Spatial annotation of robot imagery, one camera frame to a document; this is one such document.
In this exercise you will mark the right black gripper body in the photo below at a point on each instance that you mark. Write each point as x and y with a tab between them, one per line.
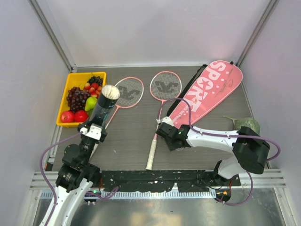
170	145

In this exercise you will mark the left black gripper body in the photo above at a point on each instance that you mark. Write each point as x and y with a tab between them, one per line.
85	138

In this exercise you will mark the black shuttlecock tube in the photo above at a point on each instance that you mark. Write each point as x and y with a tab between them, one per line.
101	110

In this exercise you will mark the white shuttlecock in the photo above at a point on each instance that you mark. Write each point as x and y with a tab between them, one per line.
110	92

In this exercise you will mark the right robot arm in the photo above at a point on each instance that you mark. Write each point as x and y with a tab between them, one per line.
250	151

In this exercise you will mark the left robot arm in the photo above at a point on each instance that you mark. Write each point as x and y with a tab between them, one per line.
75	177

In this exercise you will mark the right pink badminton racket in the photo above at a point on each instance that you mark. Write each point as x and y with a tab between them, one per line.
164	86

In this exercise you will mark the pink badminton racket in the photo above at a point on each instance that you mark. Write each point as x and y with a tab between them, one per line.
131	91
164	86

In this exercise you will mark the left pink badminton racket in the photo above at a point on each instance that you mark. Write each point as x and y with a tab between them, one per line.
131	91

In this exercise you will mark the right red apple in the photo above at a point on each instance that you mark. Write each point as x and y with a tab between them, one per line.
80	116

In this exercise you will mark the red apple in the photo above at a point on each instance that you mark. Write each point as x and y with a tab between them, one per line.
80	116
67	117

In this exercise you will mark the left red apple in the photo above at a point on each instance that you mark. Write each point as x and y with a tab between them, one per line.
67	117

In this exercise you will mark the green pear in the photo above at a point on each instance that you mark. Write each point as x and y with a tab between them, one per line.
90	104

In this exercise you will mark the purple grape bunch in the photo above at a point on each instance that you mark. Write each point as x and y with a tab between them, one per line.
76	99

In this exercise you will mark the yellow plastic bin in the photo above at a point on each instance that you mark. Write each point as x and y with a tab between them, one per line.
75	80

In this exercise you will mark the black grape bunch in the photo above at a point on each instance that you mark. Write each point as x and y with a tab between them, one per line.
96	79

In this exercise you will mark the pink racket bag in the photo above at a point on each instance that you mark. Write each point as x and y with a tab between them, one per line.
205	91

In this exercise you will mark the green netted melon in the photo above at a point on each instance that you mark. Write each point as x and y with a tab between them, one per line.
245	122

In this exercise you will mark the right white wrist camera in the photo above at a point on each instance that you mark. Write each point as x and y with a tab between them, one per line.
166	120

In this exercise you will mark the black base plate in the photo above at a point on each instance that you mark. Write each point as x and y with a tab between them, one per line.
158	181

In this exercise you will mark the white cable duct strip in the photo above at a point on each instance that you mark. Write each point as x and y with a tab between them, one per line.
173	194

